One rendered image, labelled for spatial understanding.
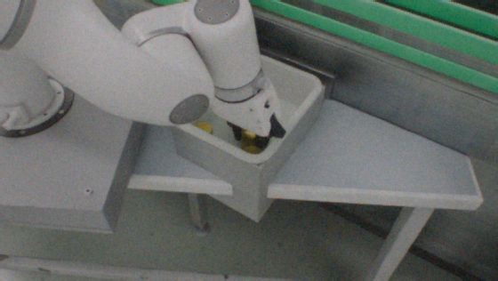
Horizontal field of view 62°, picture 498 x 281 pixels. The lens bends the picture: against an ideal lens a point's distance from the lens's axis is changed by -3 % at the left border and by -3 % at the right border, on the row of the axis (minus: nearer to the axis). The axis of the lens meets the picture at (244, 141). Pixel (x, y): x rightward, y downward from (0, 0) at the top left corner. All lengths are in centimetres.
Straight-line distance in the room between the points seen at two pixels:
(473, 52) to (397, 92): 14
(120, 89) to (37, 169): 36
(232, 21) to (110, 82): 15
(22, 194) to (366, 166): 55
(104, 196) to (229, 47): 30
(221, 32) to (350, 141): 41
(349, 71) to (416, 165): 20
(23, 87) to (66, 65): 37
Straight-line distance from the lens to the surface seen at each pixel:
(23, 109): 78
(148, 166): 75
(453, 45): 73
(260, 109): 57
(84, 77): 39
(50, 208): 67
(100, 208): 63
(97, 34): 38
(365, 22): 76
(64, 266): 134
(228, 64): 49
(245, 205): 73
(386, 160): 78
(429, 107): 79
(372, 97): 81
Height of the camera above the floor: 133
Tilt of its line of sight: 49 degrees down
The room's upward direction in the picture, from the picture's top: straight up
